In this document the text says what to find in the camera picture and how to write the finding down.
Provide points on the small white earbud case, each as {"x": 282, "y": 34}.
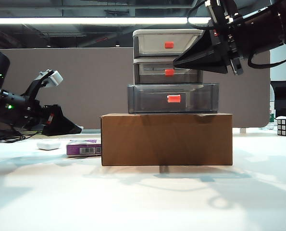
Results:
{"x": 49, "y": 145}

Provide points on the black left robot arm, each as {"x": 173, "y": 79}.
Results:
{"x": 10, "y": 106}

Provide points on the grey desk partition panel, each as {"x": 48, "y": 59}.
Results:
{"x": 97, "y": 84}

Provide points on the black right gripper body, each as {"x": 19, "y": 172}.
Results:
{"x": 205, "y": 55}

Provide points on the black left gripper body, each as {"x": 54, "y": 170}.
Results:
{"x": 55, "y": 121}

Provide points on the white ceiling light strip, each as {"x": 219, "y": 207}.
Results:
{"x": 85, "y": 21}

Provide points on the white plastic drawer cabinet frame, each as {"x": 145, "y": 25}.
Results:
{"x": 157, "y": 32}

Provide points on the brown cardboard box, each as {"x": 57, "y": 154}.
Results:
{"x": 166, "y": 142}

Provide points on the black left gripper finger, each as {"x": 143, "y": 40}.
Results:
{"x": 75, "y": 130}

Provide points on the purple white napkin pack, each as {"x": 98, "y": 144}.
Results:
{"x": 85, "y": 149}

